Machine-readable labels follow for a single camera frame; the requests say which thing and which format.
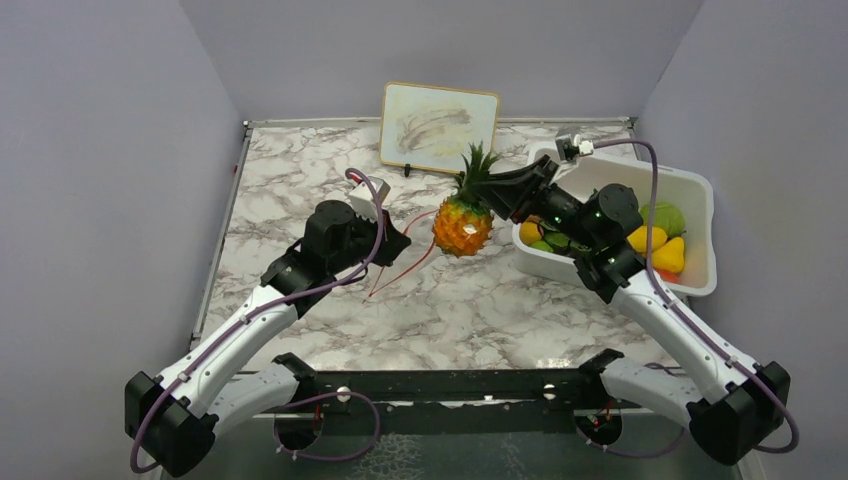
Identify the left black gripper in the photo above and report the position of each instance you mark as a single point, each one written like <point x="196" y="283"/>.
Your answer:
<point x="392" y="242"/>

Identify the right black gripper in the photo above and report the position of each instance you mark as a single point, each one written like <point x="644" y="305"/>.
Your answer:
<point x="509" y="192"/>

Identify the clear zip bag orange zipper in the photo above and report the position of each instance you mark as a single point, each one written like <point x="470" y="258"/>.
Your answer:
<point x="420" y="253"/>

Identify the toy pineapple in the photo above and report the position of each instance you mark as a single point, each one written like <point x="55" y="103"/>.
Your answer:
<point x="464" y="222"/>

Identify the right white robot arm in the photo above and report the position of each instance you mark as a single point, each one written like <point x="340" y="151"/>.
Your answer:
<point x="727" y="401"/>

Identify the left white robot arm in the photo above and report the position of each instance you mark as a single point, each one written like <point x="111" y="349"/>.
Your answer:
<point x="176" y="416"/>

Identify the small orange fruit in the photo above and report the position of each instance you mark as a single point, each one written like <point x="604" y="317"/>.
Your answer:
<point x="530" y="232"/>

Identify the green leafy vegetable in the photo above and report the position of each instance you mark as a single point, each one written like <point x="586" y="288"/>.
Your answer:
<point x="557" y="243"/>

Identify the yellow mango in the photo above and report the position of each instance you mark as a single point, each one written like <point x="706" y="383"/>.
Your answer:
<point x="646" y="239"/>

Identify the green cabbage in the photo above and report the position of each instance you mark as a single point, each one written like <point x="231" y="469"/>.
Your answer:
<point x="669" y="218"/>

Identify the yellow pear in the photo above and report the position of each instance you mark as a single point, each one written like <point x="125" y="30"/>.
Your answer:
<point x="670" y="257"/>

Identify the white plastic bin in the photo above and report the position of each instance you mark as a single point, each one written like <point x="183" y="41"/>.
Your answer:
<point x="690" y="192"/>

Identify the red apple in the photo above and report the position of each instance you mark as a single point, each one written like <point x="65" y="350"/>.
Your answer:
<point x="668" y="277"/>

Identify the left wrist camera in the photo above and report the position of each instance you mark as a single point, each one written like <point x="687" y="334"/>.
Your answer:
<point x="361" y="198"/>

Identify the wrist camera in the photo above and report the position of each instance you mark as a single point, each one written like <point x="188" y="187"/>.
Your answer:
<point x="361" y="198"/>
<point x="571" y="145"/>

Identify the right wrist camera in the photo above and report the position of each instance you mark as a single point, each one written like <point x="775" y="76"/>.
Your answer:
<point x="571" y="145"/>

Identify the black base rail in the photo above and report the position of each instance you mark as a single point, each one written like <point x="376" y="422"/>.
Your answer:
<point x="441" y="402"/>

